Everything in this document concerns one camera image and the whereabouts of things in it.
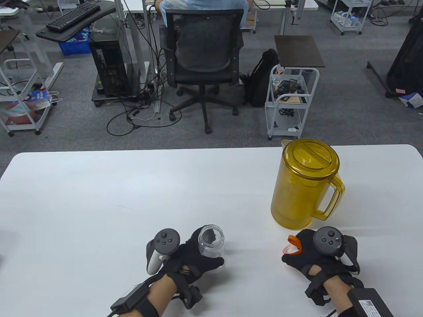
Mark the person's left hand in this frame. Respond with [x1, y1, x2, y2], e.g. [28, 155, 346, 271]
[160, 228, 225, 292]

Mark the person's right hand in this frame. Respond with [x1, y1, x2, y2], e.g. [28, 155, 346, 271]
[282, 229, 364, 291]

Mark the orange water cup lid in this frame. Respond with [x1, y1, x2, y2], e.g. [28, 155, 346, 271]
[282, 235, 303, 255]

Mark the clear water cup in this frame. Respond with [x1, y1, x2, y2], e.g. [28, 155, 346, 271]
[198, 225, 225, 259]

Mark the yellow transparent kettle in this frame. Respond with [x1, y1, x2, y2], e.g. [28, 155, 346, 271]
[271, 139, 346, 230]

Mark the person's left forearm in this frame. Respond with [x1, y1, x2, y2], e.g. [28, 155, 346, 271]
[132, 273, 181, 317]

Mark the grey left hand controller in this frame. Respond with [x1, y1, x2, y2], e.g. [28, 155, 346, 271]
[146, 229, 181, 275]

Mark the grey hand controller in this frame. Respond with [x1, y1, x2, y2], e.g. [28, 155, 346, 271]
[312, 227, 361, 274]
[146, 229, 181, 275]

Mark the grey right hand controller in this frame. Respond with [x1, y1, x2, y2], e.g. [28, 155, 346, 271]
[312, 227, 361, 274]

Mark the white rolling cart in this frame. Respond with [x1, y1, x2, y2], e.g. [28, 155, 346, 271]
[265, 65, 320, 141]
[330, 0, 372, 35]
[0, 59, 57, 136]

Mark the black backpack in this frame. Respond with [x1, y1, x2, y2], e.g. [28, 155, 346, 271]
[245, 49, 280, 108]

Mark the black wheeled computer stand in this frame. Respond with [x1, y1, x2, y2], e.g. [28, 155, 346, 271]
[92, 88, 146, 108]

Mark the white and blue box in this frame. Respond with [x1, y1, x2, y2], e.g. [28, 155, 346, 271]
[398, 92, 423, 109]

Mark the black computer tower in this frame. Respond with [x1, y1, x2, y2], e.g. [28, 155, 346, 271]
[89, 31, 139, 98]

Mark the black mesh office chair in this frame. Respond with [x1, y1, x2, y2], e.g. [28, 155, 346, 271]
[159, 8, 245, 134]

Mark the dark brown side table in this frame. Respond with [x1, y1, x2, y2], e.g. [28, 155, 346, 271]
[274, 35, 326, 68]
[0, 29, 21, 55]

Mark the blue and white bag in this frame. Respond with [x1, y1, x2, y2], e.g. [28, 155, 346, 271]
[28, 89, 53, 109]

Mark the black fabric stand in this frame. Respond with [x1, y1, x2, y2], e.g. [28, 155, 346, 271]
[367, 23, 423, 98]

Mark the brown ball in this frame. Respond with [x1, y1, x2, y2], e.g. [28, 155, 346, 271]
[3, 101, 35, 126]

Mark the blue plastic crate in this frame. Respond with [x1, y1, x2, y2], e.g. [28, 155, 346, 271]
[59, 28, 92, 55]

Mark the white desk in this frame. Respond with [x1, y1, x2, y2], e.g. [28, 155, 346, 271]
[122, 0, 319, 35]

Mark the black curved desk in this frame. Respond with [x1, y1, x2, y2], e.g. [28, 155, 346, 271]
[36, 0, 117, 43]

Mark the black keyboard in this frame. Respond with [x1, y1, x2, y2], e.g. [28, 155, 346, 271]
[46, 1, 101, 33]

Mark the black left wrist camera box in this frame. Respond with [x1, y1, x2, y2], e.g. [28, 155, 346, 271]
[110, 285, 150, 312]

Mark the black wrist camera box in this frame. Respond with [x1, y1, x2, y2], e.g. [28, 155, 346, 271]
[347, 288, 394, 317]
[110, 285, 150, 312]

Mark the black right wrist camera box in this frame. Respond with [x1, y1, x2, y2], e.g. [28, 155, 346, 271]
[347, 288, 394, 317]

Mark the tangle of black cables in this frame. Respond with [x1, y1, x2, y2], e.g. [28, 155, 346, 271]
[106, 50, 182, 136]

